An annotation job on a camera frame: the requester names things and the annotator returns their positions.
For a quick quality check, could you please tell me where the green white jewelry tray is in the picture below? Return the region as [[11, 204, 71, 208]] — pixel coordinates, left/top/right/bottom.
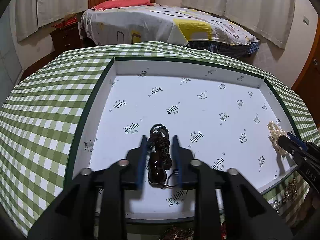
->
[[62, 56, 304, 224]]

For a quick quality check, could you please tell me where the bed with patterned sheet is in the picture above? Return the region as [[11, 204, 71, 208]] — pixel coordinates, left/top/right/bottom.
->
[[81, 4, 260, 59]]

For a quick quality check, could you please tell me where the red ribbon gold ornament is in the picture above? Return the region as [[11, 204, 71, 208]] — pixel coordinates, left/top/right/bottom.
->
[[158, 226, 193, 240]]

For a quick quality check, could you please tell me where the green checkered tablecloth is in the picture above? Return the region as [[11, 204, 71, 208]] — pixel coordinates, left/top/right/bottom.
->
[[1, 41, 319, 236]]

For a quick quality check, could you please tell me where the black beaded bracelet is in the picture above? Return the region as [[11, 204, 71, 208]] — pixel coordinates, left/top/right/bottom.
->
[[146, 123, 176, 190]]

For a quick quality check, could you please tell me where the brown wooden door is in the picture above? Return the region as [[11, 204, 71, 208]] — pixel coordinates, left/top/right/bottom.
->
[[292, 24, 320, 128]]

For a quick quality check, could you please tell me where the red box on nightstand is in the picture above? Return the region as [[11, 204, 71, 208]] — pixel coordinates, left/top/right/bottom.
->
[[54, 13, 78, 29]]

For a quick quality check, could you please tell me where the dark wooden nightstand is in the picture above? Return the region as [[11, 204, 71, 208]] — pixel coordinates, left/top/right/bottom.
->
[[50, 23, 82, 55]]

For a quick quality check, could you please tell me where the cream pearl bracelet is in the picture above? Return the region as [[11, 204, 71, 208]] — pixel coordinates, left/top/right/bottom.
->
[[267, 120, 291, 158]]

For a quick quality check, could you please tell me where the white curtain left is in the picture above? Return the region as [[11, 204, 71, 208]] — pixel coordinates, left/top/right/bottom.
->
[[15, 0, 88, 42]]

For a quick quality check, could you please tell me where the white curtain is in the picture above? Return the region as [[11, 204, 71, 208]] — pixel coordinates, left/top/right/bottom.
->
[[182, 0, 295, 49], [15, 0, 88, 42]]

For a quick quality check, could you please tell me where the red pillow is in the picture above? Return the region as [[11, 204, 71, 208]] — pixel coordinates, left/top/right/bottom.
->
[[92, 0, 153, 11]]

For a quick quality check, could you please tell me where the white curtain right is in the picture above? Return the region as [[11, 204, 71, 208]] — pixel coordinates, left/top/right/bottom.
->
[[182, 0, 295, 49]]

